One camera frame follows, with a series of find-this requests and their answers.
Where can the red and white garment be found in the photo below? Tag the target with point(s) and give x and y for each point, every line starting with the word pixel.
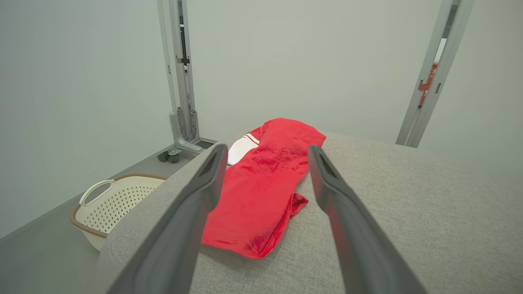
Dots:
pixel 261 192

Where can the cream perforated laundry basket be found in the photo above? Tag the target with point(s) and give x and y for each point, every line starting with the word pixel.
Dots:
pixel 118 200

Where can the wide grey partition post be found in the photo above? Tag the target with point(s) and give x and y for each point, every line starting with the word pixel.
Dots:
pixel 179 81

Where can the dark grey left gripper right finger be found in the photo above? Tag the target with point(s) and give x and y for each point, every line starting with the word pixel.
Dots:
pixel 359 245

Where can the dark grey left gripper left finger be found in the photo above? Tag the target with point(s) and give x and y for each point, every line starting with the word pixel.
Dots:
pixel 179 237

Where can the narrow grey partition post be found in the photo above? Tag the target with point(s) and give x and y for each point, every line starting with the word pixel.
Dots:
pixel 433 73

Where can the red sign panel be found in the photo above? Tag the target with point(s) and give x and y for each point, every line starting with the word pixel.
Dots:
pixel 427 83

